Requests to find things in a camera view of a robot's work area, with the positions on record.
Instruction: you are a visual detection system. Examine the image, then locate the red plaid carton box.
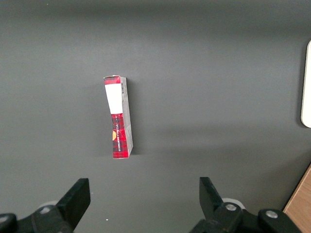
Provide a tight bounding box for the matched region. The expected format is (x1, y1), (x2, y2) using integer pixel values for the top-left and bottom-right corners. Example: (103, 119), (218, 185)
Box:
(103, 75), (134, 159)

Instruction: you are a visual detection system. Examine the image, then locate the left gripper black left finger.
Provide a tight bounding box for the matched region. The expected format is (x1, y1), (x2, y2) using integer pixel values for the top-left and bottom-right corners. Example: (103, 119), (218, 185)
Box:
(0, 178), (91, 233)

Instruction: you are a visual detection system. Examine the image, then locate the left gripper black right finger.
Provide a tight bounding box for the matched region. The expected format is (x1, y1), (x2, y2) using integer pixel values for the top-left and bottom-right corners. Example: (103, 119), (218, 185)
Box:
(190, 177), (302, 233)

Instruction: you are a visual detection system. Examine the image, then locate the white tray edge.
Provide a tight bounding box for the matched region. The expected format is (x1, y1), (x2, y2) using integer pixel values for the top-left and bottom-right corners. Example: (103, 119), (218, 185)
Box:
(300, 40), (311, 128)

